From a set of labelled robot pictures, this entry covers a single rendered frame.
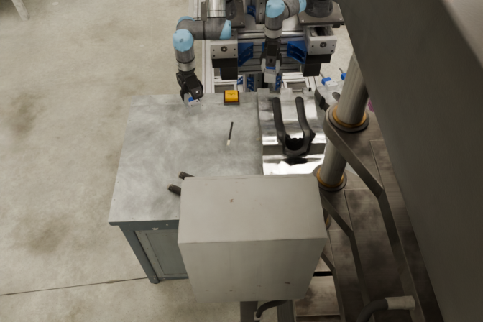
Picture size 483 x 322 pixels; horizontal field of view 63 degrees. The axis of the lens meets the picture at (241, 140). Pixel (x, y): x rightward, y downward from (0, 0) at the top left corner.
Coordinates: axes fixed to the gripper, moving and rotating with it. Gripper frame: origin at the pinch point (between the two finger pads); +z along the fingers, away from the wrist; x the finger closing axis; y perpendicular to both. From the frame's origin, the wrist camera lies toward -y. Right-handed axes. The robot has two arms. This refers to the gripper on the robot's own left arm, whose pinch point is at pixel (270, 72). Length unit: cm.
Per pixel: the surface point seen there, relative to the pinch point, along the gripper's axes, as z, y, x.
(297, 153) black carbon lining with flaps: 7.9, -40.3, -15.8
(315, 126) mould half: 3.8, -28.2, -22.2
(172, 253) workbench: 55, -72, 38
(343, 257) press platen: -9, -91, -30
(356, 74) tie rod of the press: -74, -81, -20
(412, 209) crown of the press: -87, -118, -22
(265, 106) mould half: 6.4, -16.6, 0.3
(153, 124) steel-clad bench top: 15, -27, 52
